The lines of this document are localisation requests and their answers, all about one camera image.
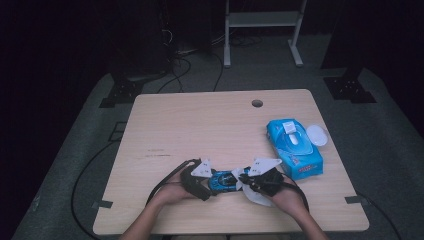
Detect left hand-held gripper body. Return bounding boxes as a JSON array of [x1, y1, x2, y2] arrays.
[[180, 158, 214, 202]]

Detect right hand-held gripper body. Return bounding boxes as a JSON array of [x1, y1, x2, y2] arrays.
[[246, 157, 285, 198]]

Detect blue toy car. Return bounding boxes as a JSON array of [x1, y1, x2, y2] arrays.
[[208, 169, 242, 196]]

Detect blue wet wipes pack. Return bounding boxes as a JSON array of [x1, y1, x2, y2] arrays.
[[265, 118, 330, 181]]

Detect person's left hand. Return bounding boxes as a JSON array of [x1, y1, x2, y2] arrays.
[[151, 179, 198, 208]]

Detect person's right hand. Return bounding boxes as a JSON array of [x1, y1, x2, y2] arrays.
[[269, 176, 306, 218]]

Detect black tape strip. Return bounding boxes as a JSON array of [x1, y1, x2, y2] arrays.
[[344, 195, 368, 205], [92, 199, 114, 210]]

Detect black floor tape outline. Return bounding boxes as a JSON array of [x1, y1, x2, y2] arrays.
[[108, 121, 128, 142]]

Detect black stand base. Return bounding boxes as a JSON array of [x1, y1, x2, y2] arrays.
[[99, 78, 145, 109], [323, 66, 378, 104]]

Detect left hand-held gripper cable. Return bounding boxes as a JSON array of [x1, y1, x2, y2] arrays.
[[145, 159, 202, 206]]

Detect hand-held gripper cable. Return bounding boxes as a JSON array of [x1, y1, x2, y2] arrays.
[[145, 159, 202, 206], [282, 175, 310, 213]]

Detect right hand-held gripper cable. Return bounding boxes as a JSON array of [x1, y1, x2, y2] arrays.
[[282, 175, 310, 213]]

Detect bundle of black cables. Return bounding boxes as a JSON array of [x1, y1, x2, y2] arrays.
[[155, 28, 225, 94]]

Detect long black floor cable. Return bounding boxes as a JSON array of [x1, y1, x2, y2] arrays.
[[355, 191, 404, 240], [70, 139, 116, 240]]

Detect white metal table frame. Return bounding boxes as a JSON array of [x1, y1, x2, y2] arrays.
[[223, 0, 308, 69]]

